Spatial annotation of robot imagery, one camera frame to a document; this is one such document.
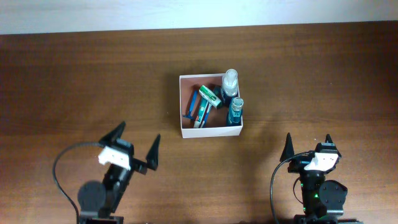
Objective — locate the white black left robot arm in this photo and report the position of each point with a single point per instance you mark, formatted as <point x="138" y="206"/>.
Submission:
<point x="99" y="200"/>

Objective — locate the blue toothbrush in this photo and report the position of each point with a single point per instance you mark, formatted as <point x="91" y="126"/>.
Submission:
<point x="206" y="116"/>

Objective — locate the white box, pink interior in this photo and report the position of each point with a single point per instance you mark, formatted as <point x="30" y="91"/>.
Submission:
<point x="215" y="125"/>

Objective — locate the Colgate toothpaste tube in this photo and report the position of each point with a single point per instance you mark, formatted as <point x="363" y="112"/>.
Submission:
<point x="202" y="112"/>

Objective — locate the blue disposable razor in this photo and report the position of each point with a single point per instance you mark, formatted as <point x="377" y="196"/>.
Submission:
<point x="191" y="106"/>

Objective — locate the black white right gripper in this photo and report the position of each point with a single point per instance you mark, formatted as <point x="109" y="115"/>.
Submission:
<point x="299" y="162"/>

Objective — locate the green Dettol soap bar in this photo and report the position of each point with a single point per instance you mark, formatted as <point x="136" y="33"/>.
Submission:
<point x="210" y="97"/>

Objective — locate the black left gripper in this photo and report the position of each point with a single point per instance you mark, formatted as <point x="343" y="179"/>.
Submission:
<point x="151" y="158"/>

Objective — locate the blue Listerine mouthwash bottle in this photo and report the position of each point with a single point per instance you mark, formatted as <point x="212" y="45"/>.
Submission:
<point x="235" y="112"/>

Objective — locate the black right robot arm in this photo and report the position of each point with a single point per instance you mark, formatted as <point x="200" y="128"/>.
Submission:
<point x="322" y="199"/>

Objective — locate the clear pump bottle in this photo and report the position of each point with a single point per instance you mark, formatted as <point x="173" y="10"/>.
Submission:
<point x="229" y="86"/>

